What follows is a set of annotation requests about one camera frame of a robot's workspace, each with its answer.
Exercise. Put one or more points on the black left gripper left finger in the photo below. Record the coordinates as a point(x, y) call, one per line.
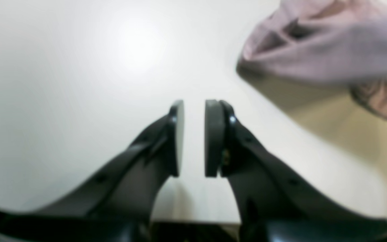
point(127, 186)

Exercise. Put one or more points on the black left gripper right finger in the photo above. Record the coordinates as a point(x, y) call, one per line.
point(264, 186)

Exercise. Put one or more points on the pink t-shirt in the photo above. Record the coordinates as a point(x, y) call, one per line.
point(325, 42)

